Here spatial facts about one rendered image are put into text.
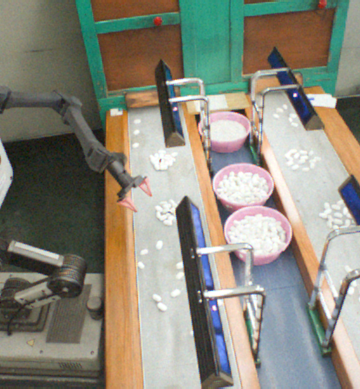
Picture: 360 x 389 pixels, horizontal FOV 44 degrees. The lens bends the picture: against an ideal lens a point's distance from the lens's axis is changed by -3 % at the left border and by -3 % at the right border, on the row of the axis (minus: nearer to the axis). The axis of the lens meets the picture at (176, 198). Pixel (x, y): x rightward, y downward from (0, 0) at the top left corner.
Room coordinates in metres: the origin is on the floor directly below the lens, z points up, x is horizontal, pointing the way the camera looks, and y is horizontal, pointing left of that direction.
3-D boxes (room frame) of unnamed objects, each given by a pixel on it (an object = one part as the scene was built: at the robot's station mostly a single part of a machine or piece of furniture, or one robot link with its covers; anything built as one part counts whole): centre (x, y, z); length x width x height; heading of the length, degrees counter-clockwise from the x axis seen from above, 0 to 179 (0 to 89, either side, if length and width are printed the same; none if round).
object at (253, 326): (0.77, -0.12, 0.90); 0.20 x 0.19 x 0.45; 2
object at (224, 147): (1.92, -0.28, 0.72); 0.27 x 0.27 x 0.10
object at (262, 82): (2.20, -0.61, 0.83); 0.30 x 0.06 x 0.07; 92
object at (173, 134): (1.74, -0.01, 1.08); 0.62 x 0.08 x 0.07; 2
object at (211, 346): (0.77, -0.04, 1.08); 0.62 x 0.08 x 0.07; 2
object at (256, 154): (1.75, -0.49, 0.90); 0.20 x 0.19 x 0.45; 2
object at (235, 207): (1.48, -0.30, 0.72); 0.27 x 0.27 x 0.10
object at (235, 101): (2.14, -0.28, 0.77); 0.33 x 0.15 x 0.01; 92
